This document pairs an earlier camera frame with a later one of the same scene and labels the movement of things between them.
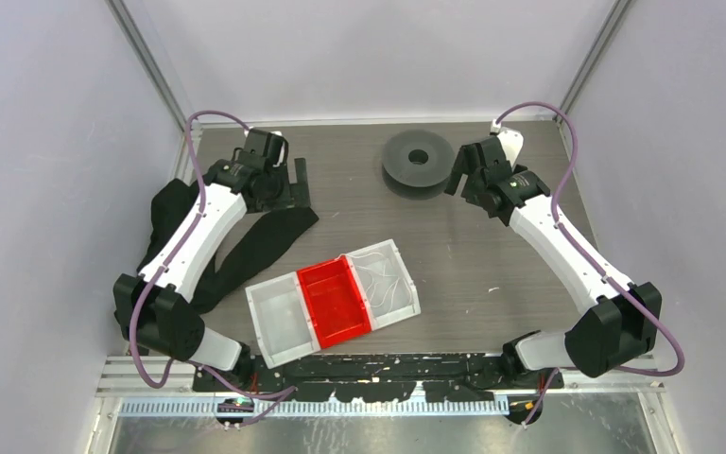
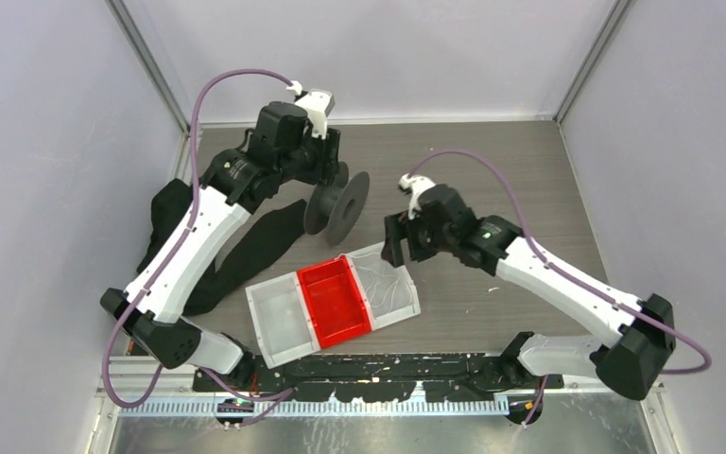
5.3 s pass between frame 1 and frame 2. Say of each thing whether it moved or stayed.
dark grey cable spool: moved
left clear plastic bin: stayed
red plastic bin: stayed
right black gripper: moved
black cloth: stayed
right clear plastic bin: stayed
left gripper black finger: moved
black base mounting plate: stayed
